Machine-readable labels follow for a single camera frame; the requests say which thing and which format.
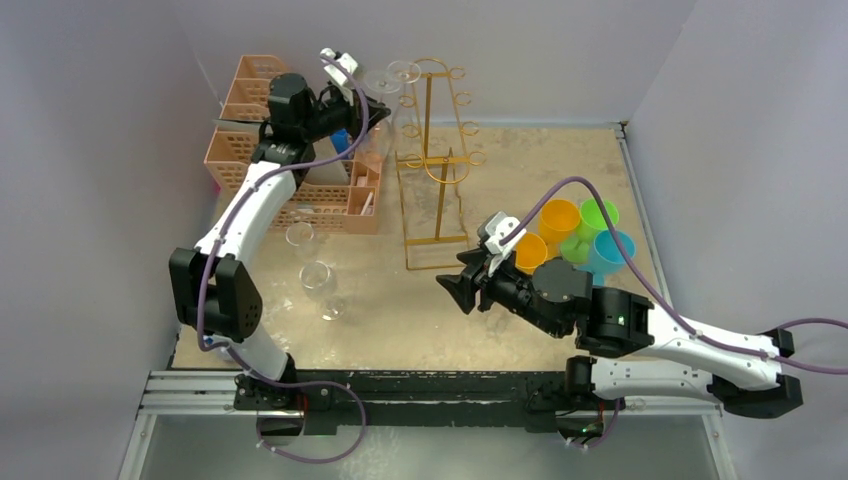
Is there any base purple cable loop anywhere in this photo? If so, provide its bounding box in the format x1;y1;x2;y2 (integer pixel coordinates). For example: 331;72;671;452
256;382;368;466

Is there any green plastic goblet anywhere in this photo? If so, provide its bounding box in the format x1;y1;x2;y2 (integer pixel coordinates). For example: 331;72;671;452
559;199;608;265

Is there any blue folder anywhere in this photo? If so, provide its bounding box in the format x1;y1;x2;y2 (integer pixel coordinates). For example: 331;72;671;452
330;129;352;160

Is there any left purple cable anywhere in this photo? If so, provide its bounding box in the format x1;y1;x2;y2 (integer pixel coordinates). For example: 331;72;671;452
195;56;370;382

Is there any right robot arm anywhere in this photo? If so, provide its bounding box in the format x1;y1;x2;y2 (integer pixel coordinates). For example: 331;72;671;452
436;248;803;419

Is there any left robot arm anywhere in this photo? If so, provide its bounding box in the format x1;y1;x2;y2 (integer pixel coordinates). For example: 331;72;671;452
168;73;391;409

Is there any blue plastic goblet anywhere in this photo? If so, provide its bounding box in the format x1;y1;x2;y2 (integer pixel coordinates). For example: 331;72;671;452
576;230;636;286

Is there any gold wire wine glass rack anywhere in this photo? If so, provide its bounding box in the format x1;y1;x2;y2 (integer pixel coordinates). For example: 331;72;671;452
393;57;487;271

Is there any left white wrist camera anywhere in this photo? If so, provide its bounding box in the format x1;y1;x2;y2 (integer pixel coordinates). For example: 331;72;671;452
320;48;360;89

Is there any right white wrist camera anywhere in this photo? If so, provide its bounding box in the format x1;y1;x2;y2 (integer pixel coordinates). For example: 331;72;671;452
478;211;526;277

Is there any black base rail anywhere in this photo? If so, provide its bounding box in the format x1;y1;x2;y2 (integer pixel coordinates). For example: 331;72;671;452
233;369;625;438

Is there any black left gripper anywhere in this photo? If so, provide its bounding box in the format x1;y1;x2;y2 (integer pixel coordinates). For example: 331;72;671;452
300;86;389;143

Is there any grey paper folder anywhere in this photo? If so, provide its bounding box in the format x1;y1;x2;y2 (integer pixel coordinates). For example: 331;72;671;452
213;119;350;185

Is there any yellow plastic goblet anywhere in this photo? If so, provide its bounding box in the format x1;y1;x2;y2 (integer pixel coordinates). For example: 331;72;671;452
538;199;580;244
514;232;548;275

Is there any peach plastic file organizer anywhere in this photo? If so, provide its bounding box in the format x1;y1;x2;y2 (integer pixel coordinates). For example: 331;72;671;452
204;50;391;234

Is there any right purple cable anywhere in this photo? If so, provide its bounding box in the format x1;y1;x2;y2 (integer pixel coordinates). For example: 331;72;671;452
500;176;848;376

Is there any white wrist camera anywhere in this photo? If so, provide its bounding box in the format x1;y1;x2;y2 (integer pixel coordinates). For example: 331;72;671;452
478;211;526;277
320;48;360;89

